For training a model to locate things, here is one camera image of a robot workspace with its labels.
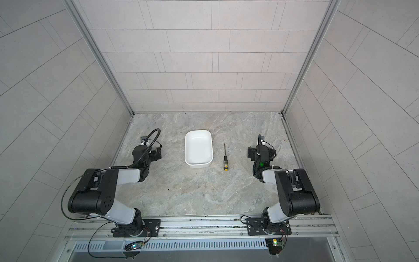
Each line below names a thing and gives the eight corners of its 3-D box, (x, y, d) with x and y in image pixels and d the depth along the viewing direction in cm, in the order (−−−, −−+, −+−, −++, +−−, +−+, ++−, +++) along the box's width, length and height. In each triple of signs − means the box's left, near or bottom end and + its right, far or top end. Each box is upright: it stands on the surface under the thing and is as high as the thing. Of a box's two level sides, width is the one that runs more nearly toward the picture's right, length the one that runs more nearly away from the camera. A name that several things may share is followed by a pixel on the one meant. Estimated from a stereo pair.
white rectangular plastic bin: (181, 168, 91) (180, 163, 87) (187, 135, 106) (185, 130, 102) (212, 168, 91) (212, 164, 87) (213, 135, 106) (213, 130, 102)
